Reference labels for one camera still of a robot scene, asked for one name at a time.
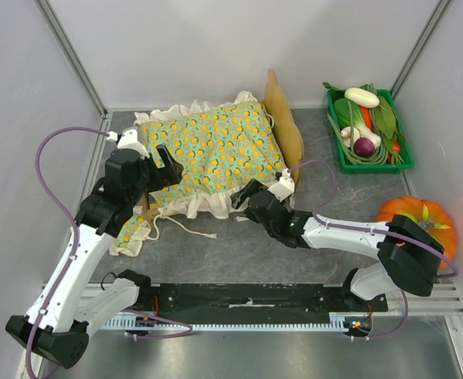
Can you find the purple toy onion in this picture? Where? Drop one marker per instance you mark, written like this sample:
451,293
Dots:
363,147

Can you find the small red toy pepper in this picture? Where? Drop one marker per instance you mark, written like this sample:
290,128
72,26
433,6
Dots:
396,147

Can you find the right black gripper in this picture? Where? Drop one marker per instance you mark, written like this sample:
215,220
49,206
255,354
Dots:
252,197

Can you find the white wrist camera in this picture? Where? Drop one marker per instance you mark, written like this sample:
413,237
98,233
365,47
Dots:
128,139
284,186

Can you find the green toy long beans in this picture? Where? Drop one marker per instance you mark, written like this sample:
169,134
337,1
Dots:
353,127

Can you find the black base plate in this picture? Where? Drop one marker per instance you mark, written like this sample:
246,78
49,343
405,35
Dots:
253,303

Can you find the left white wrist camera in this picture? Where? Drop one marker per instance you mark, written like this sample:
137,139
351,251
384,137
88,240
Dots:
128,139

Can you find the toy bok choy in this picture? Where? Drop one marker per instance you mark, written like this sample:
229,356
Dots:
349,114

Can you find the grey slotted cable duct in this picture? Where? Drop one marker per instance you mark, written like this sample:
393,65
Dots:
132,322

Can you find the white toy radish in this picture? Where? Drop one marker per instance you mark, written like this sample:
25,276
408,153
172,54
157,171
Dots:
362,97

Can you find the white toy mushroom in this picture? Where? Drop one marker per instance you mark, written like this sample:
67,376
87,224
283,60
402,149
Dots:
349,136

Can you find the wooden pet bed frame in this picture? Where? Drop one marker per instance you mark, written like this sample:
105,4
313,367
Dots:
286,126

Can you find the large lemon print cushion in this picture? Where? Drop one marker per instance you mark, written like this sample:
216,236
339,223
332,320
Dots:
211,154

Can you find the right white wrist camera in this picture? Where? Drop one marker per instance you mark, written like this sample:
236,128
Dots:
284,186

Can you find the orange toy carrot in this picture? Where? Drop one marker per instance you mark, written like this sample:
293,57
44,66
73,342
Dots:
367,118

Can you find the green toy spinach leaves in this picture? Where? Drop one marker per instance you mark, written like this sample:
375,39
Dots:
385,118

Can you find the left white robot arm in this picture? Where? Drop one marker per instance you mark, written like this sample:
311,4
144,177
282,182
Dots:
56,327

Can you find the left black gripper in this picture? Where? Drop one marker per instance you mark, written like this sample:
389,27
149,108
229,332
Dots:
164,176

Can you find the orange toy pumpkin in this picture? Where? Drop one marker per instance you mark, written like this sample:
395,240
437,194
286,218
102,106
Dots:
425,218

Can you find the small lemon print pillow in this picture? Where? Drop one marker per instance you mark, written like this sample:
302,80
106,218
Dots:
131,237

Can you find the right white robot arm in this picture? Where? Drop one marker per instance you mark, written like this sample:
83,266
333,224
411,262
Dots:
406,257

